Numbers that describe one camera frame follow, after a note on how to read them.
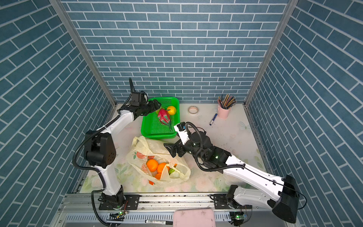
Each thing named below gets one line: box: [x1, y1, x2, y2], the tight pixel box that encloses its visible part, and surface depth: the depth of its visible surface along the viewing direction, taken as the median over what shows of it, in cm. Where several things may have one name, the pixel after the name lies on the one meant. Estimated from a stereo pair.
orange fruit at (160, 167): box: [157, 162, 166, 174], surface depth 83 cm
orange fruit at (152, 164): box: [146, 158, 159, 173], surface depth 84 cm
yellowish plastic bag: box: [126, 136, 191, 185], surface depth 77 cm
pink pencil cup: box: [217, 105, 232, 120], surface depth 109 cm
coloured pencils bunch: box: [217, 93, 237, 110], surface depth 107 cm
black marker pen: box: [145, 219, 173, 225], surface depth 69 cm
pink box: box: [172, 209, 217, 227], surface depth 69 cm
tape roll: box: [188, 105, 199, 114], surface depth 118 cm
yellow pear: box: [167, 105, 177, 116], surface depth 110 cm
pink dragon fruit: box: [157, 108, 173, 132], surface depth 104 cm
